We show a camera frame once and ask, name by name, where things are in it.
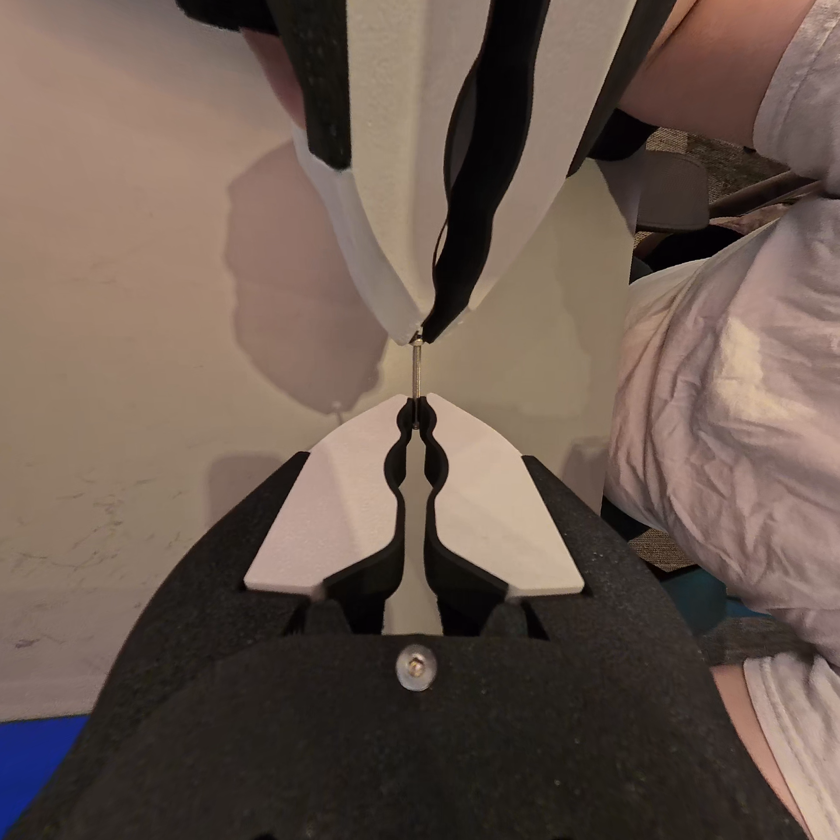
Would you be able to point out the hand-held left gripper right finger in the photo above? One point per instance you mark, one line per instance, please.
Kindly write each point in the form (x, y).
(502, 518)

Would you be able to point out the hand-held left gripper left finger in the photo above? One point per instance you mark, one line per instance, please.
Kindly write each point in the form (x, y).
(334, 518)

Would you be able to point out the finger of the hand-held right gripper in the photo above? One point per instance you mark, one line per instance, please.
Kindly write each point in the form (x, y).
(400, 131)
(564, 79)

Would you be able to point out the steel bolt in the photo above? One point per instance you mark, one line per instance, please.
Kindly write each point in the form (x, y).
(416, 377)

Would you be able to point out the blue bin with divider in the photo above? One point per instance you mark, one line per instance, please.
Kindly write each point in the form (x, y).
(33, 761)

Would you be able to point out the person's left forearm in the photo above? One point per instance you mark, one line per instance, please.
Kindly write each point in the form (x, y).
(748, 754)

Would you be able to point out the person's right hand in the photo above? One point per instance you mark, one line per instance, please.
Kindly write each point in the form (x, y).
(275, 72)

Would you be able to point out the operator in white shirt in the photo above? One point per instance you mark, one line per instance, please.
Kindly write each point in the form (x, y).
(722, 394)

